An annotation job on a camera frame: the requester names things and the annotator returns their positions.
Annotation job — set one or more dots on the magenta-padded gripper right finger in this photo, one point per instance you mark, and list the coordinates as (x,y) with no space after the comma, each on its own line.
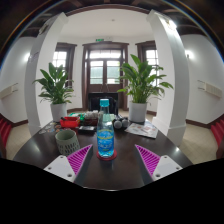
(148,160)

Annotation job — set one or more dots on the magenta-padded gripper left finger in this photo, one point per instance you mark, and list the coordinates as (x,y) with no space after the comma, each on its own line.
(78,160)

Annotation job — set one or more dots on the clear bottle with teal cap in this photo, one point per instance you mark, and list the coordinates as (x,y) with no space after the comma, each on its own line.
(105,136)

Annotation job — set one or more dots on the grey-green patterned cup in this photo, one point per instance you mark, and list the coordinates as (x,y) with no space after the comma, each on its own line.
(67,143)

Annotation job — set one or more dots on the flat round red coaster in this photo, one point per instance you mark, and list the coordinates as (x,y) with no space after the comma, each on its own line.
(106,158)

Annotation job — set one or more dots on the printed paper sheet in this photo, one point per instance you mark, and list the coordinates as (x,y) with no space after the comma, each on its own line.
(142,130)

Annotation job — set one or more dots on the small black box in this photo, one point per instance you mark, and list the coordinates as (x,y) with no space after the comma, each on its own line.
(86,130)

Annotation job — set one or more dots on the red box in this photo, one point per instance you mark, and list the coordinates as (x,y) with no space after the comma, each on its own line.
(69,122)

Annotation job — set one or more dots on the grey ball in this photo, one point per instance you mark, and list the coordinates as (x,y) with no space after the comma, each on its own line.
(117,124)
(125,122)

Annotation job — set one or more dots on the black chair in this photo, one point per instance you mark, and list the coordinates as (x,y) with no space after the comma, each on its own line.
(93,101)

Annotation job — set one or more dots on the potted plant in white pot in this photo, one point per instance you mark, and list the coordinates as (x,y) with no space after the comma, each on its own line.
(55,88)
(141,83)

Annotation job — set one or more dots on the red-carpeted staircase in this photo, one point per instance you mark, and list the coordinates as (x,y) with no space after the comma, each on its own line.
(5,130)

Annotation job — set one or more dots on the dark wooden double door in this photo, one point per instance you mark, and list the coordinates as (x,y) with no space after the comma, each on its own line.
(105,68)

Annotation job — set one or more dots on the dark-framed window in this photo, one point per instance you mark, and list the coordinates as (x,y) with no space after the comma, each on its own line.
(151,58)
(60,60)

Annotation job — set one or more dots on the green exit sign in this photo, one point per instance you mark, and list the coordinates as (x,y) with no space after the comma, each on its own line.
(99,40)

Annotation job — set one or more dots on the white wall radiator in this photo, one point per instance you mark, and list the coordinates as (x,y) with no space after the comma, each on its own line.
(210,89)
(8,90)

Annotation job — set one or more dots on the round wall lamp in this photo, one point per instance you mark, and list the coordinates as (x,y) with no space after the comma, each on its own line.
(26,57)
(189,54)

